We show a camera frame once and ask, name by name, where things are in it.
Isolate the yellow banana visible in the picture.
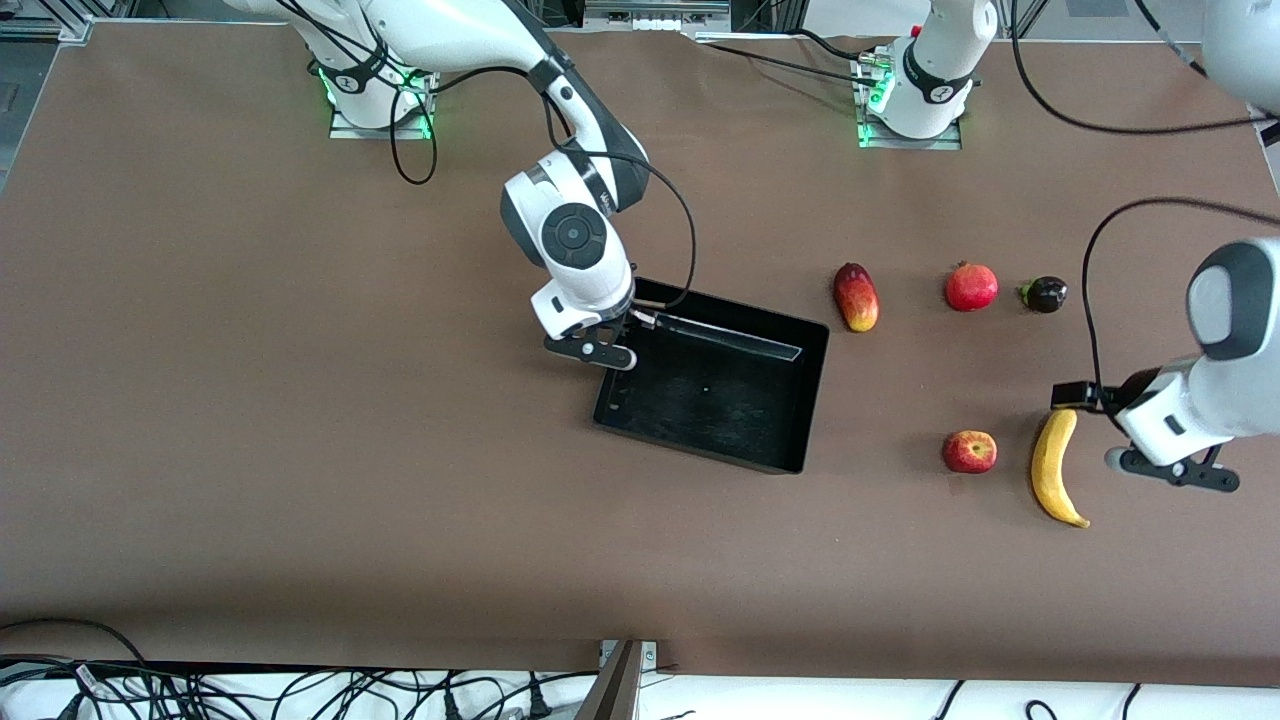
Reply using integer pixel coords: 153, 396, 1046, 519
1030, 408, 1091, 529

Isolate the black rectangular tray box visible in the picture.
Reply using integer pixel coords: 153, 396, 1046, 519
592, 277, 831, 476

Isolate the red yellow apple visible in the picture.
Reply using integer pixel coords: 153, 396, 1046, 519
942, 430, 999, 475

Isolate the dark purple mangosteen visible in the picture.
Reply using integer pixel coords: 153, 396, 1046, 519
1017, 276, 1069, 315

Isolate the red pomegranate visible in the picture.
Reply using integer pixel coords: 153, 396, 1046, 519
945, 260, 1000, 313

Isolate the red yellow mango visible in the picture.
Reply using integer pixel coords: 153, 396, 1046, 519
834, 262, 881, 333

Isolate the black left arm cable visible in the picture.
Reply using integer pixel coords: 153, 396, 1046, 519
1010, 0, 1280, 406

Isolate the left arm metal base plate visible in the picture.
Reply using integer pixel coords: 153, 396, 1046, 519
856, 45, 964, 151

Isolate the black base cable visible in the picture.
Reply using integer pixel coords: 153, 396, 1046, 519
700, 28, 891, 91

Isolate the silver metal frame unit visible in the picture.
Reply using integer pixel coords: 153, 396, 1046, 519
583, 0, 733, 33

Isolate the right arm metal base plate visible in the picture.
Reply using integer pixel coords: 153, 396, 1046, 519
328, 70, 435, 141

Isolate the small metal corner bracket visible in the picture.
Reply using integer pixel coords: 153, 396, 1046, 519
598, 640, 659, 673

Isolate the aluminium profile post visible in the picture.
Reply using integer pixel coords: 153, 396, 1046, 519
573, 640, 646, 720

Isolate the black looped floor cable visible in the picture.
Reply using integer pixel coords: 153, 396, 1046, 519
0, 617, 151, 691

